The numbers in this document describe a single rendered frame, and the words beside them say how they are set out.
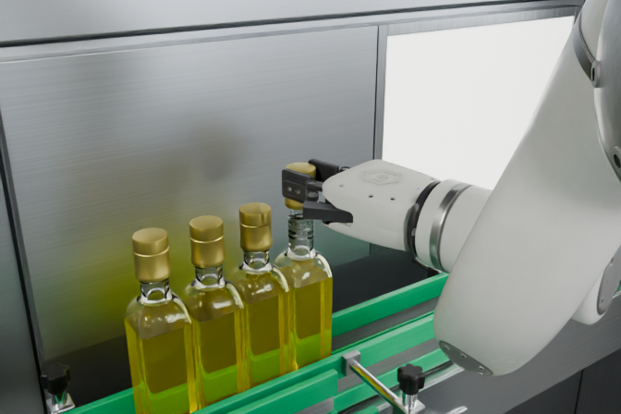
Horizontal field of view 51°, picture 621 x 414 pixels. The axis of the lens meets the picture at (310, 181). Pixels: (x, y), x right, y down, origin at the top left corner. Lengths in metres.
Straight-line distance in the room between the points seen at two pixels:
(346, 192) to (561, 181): 0.25
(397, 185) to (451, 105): 0.41
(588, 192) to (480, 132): 0.67
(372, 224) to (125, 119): 0.30
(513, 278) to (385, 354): 0.43
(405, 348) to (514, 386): 0.25
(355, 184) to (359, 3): 0.32
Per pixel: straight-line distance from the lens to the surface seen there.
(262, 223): 0.69
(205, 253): 0.67
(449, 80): 1.00
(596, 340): 1.21
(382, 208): 0.59
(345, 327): 0.89
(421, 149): 0.99
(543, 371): 1.12
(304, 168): 0.71
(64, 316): 0.80
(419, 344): 0.89
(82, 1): 0.72
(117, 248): 0.78
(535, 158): 0.42
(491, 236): 0.44
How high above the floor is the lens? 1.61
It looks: 21 degrees down
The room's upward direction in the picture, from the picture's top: straight up
